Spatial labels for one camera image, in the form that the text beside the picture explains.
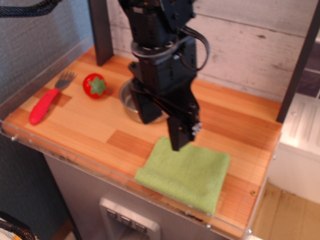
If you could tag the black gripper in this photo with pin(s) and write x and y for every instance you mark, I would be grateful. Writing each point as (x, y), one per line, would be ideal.
(164, 76)

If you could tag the dark frame post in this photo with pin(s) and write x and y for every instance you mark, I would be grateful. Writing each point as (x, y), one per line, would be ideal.
(101, 30)
(300, 64)

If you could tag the red toy tomato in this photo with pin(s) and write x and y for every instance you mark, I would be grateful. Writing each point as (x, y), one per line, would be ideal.
(94, 85)

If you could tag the green towel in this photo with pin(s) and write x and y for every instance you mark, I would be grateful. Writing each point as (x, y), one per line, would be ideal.
(193, 175)

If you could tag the red handled toy fork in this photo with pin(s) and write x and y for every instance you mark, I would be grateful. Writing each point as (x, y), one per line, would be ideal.
(41, 107)

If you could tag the stainless steel pot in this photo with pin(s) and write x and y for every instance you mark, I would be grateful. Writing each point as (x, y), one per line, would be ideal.
(125, 96)

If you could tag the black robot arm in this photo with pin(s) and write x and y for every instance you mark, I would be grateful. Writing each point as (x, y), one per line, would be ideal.
(156, 23)

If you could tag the grey toy cabinet front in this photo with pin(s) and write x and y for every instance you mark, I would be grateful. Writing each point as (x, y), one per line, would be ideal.
(82, 192)

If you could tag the white plastic side unit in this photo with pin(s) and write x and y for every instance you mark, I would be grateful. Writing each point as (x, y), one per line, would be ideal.
(295, 167)

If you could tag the dark left frame post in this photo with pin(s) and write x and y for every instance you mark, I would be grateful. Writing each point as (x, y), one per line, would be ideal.
(101, 30)

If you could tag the dark right frame post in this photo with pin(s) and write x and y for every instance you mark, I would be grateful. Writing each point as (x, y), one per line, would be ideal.
(300, 64)

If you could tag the yellow black object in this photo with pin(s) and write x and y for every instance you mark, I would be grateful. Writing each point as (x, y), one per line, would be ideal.
(13, 229)

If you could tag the silver dispenser button panel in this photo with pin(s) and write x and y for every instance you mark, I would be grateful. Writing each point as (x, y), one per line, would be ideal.
(122, 223)

